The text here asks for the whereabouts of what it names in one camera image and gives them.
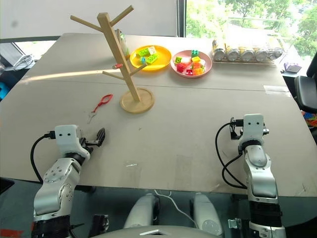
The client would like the clear bottle green label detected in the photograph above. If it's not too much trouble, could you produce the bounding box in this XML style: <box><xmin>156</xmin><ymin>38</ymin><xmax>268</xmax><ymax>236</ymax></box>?
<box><xmin>114</xmin><ymin>28</ymin><xmax>131</xmax><ymax>60</ymax></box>

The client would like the glass jar metal lid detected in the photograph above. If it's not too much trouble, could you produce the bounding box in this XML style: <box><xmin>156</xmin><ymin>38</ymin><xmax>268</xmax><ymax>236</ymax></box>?
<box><xmin>225</xmin><ymin>43</ymin><xmax>240</xmax><ymax>62</ymax></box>
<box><xmin>212</xmin><ymin>39</ymin><xmax>225</xmax><ymax>61</ymax></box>
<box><xmin>240</xmin><ymin>46</ymin><xmax>254</xmax><ymax>62</ymax></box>
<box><xmin>254</xmin><ymin>47</ymin><xmax>268</xmax><ymax>62</ymax></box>

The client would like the white cable bundle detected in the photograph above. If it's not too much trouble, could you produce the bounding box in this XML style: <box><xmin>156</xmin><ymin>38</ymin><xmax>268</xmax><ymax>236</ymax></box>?
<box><xmin>11</xmin><ymin>54</ymin><xmax>36</xmax><ymax>71</ymax></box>

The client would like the silver right robot leg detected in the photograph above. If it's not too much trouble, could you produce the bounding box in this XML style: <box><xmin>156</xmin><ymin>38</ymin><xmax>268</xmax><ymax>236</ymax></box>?
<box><xmin>192</xmin><ymin>193</ymin><xmax>224</xmax><ymax>237</ymax></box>

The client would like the metal table clamp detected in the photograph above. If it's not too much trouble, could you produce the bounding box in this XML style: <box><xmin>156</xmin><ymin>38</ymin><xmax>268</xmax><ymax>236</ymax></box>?
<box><xmin>227</xmin><ymin>217</ymin><xmax>243</xmax><ymax>230</ymax></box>

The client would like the wooden jar tray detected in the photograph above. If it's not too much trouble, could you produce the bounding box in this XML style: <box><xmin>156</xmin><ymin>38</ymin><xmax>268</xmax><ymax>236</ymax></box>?
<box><xmin>212</xmin><ymin>58</ymin><xmax>276</xmax><ymax>65</ymax></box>

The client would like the black office chair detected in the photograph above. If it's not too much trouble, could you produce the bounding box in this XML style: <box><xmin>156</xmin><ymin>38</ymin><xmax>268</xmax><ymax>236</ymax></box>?
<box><xmin>294</xmin><ymin>58</ymin><xmax>317</xmax><ymax>113</ymax></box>

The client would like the silver left robot leg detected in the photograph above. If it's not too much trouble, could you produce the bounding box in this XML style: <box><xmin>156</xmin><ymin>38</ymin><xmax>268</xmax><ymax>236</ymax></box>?
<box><xmin>123</xmin><ymin>193</ymin><xmax>159</xmax><ymax>229</ymax></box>

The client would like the dark window frame post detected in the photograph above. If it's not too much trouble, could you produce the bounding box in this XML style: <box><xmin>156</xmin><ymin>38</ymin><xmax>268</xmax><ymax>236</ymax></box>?
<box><xmin>176</xmin><ymin>0</ymin><xmax>187</xmax><ymax>38</ymax></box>

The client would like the blue box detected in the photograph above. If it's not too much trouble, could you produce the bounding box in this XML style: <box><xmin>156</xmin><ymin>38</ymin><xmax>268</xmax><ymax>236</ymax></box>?
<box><xmin>0</xmin><ymin>82</ymin><xmax>11</xmax><ymax>100</ymax></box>

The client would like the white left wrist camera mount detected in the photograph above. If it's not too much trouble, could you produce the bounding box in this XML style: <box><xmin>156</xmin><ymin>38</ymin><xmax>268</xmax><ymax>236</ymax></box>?
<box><xmin>54</xmin><ymin>124</ymin><xmax>91</xmax><ymax>159</ymax></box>

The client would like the white thin cable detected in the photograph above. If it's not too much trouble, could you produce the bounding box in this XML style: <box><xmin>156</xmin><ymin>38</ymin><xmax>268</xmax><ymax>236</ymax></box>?
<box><xmin>154</xmin><ymin>189</ymin><xmax>199</xmax><ymax>229</ymax></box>

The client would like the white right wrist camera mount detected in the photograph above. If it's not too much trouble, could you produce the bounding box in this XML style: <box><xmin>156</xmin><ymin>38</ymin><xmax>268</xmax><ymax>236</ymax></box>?
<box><xmin>240</xmin><ymin>114</ymin><xmax>264</xmax><ymax>147</ymax></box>

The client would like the yellow round plate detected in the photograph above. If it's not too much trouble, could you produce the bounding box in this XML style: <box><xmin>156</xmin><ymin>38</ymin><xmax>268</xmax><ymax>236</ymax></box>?
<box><xmin>130</xmin><ymin>45</ymin><xmax>172</xmax><ymax>72</ymax></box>

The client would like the wooden tree hanging rack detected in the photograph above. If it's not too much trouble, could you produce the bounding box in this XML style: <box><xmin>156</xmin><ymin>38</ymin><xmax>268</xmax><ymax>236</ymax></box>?
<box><xmin>70</xmin><ymin>5</ymin><xmax>155</xmax><ymax>115</ymax></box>

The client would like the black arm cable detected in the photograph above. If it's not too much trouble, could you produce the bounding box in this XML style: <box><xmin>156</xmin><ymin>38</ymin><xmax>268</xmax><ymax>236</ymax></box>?
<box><xmin>214</xmin><ymin>118</ymin><xmax>249</xmax><ymax>190</ymax></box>
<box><xmin>30</xmin><ymin>132</ymin><xmax>56</xmax><ymax>184</ymax></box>

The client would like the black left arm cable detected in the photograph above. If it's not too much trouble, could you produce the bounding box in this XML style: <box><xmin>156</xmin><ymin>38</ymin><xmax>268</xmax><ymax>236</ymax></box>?
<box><xmin>30</xmin><ymin>132</ymin><xmax>56</xmax><ymax>184</ymax></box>

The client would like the pink round plate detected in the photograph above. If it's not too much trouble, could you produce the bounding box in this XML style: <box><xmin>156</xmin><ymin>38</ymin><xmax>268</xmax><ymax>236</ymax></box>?
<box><xmin>170</xmin><ymin>50</ymin><xmax>213</xmax><ymax>79</ymax></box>

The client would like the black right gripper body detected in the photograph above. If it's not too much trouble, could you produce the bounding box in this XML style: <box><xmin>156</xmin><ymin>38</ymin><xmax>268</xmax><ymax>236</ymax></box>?
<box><xmin>229</xmin><ymin>123</ymin><xmax>270</xmax><ymax>141</ymax></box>

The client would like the clear tape strip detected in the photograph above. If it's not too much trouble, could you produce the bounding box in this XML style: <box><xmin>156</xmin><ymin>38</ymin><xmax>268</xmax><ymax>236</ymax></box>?
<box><xmin>263</xmin><ymin>85</ymin><xmax>292</xmax><ymax>97</ymax></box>

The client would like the colourful toy pile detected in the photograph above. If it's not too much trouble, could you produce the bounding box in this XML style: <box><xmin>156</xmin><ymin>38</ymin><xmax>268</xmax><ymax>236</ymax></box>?
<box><xmin>302</xmin><ymin>111</ymin><xmax>317</xmax><ymax>127</ymax></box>

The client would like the grey robot torso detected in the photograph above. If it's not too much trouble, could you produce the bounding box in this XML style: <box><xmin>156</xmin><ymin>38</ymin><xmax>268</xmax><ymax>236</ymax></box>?
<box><xmin>98</xmin><ymin>225</ymin><xmax>223</xmax><ymax>238</ymax></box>

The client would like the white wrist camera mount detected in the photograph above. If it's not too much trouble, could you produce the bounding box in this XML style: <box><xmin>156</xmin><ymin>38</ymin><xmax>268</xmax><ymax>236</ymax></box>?
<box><xmin>240</xmin><ymin>114</ymin><xmax>264</xmax><ymax>147</ymax></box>
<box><xmin>54</xmin><ymin>124</ymin><xmax>91</xmax><ymax>159</ymax></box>

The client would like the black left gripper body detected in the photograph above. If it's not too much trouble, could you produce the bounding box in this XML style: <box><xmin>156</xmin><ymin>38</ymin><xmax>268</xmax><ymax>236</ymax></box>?
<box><xmin>78</xmin><ymin>137</ymin><xmax>102</xmax><ymax>154</ymax></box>

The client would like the red keychain carabiner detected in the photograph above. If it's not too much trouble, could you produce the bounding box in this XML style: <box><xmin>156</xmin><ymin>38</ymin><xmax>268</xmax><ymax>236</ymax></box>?
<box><xmin>87</xmin><ymin>93</ymin><xmax>114</xmax><ymax>124</ymax></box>

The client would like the silver robot leg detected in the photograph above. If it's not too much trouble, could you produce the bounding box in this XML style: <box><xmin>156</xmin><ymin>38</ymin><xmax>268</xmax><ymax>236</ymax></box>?
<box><xmin>123</xmin><ymin>193</ymin><xmax>159</xmax><ymax>229</ymax></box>
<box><xmin>192</xmin><ymin>193</ymin><xmax>224</xmax><ymax>237</ymax></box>

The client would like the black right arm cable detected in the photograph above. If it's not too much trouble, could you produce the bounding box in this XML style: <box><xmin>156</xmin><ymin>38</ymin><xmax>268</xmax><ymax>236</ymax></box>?
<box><xmin>214</xmin><ymin>118</ymin><xmax>249</xmax><ymax>190</ymax></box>

